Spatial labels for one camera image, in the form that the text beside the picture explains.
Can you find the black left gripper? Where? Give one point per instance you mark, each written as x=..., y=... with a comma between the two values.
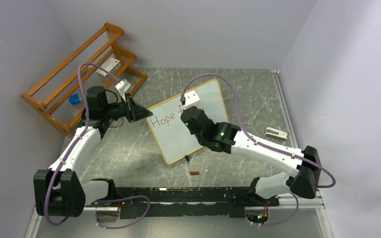
x=132, y=114

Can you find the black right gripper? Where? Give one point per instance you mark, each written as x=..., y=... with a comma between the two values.
x=191, y=133

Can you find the yellow framed whiteboard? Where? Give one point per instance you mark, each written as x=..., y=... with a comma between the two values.
x=173, y=138

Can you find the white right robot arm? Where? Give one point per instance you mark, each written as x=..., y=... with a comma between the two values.
x=298, y=174

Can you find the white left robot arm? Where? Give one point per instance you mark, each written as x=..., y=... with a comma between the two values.
x=58, y=190

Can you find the white whiteboard eraser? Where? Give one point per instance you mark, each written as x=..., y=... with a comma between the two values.
x=276, y=134

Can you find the grey cardboard box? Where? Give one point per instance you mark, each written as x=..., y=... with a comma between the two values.
x=111, y=65

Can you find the blue cube block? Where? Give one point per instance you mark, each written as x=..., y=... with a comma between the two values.
x=75, y=99

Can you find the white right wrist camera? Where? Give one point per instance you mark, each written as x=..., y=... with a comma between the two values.
x=191, y=99

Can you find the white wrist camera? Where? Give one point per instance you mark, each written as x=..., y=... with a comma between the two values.
x=191, y=99
x=123, y=87

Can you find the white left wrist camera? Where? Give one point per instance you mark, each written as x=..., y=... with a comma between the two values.
x=123, y=87

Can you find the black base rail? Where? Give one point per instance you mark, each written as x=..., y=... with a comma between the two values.
x=228, y=201

